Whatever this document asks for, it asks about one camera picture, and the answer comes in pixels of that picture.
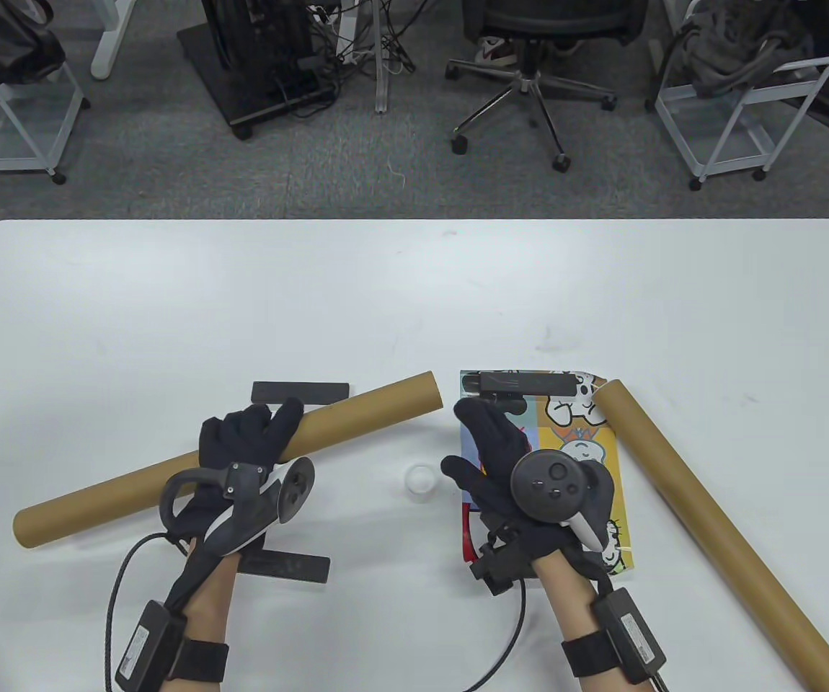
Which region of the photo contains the person's right hand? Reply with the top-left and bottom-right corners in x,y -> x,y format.
441,398 -> 617,599

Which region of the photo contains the person's left hand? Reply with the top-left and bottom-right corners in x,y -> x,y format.
168,396 -> 316,615

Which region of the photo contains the black bar weight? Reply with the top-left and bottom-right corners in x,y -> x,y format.
461,372 -> 580,397
252,381 -> 351,406
238,551 -> 331,585

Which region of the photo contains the colourful cartoon panel poster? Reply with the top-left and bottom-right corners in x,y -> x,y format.
460,370 -> 635,577

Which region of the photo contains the brown cardboard mailing tube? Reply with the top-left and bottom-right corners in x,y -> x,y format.
13,371 -> 444,549
593,380 -> 829,692

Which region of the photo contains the person's left forearm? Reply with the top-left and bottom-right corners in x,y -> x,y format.
169,555 -> 244,692

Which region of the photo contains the person's right forearm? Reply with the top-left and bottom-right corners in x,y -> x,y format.
533,548 -> 616,692

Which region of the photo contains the grey and white hand controller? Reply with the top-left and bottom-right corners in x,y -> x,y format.
161,456 -> 316,557
510,451 -> 615,552

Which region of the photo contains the black wrist sensor box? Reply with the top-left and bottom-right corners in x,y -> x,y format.
115,600 -> 188,692
591,587 -> 668,684

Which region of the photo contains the black wheeled computer stand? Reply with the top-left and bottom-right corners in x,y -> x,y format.
177,0 -> 340,140

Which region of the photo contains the black office chair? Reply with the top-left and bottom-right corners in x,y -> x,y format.
445,0 -> 650,172

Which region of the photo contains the white wheeled cart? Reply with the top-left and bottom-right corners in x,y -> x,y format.
654,0 -> 829,190
0,0 -> 91,188

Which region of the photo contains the white desk leg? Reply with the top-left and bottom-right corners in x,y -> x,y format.
90,0 -> 138,80

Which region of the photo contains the white power strip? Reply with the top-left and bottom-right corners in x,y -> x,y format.
335,14 -> 372,66

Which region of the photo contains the grey bag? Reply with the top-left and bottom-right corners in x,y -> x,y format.
681,0 -> 819,98

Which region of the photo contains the black bag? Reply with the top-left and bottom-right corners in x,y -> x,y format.
0,0 -> 66,84

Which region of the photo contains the black glove cable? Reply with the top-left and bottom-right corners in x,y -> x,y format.
105,532 -> 170,692
461,577 -> 527,692

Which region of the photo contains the black wrist strap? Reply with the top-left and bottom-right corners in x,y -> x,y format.
169,638 -> 230,682
561,631 -> 624,677

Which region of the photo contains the white upright post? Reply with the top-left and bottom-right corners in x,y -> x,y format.
375,0 -> 392,115

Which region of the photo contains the bundle of black cables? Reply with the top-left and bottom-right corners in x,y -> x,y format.
306,0 -> 430,76

